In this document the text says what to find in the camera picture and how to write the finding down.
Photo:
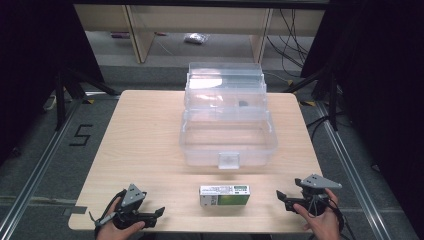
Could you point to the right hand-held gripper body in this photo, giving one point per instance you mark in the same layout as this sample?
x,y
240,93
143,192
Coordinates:
x,y
318,182

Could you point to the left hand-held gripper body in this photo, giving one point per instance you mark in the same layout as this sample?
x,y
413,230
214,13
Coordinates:
x,y
132,196

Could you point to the person's left hand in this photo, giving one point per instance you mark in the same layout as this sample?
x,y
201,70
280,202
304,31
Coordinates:
x,y
111,232

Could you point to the person's right hand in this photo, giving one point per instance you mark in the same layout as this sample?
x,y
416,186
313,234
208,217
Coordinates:
x,y
325,226

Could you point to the green and white small box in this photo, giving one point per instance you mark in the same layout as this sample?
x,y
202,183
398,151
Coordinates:
x,y
225,197

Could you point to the grey floor tape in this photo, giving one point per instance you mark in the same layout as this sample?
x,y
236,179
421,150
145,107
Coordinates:
x,y
75,210

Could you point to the clear plastic storage box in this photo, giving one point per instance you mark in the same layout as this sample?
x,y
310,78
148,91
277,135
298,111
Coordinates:
x,y
228,133

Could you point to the black metal stand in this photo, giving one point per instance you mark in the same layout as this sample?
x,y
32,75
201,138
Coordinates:
x,y
332,100
60,100

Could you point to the dark curtain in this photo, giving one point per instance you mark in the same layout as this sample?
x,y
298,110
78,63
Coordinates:
x,y
30,66
383,83

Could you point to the purple object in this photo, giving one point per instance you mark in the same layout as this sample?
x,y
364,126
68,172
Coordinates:
x,y
120,34

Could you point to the clear plastic bag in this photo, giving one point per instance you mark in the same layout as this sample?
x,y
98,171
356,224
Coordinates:
x,y
196,38

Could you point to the beige wooden shelf unit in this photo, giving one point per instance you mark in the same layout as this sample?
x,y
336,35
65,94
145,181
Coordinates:
x,y
196,18

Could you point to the metal floor rail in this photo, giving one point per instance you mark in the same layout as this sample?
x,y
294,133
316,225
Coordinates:
x,y
36,173
350,173

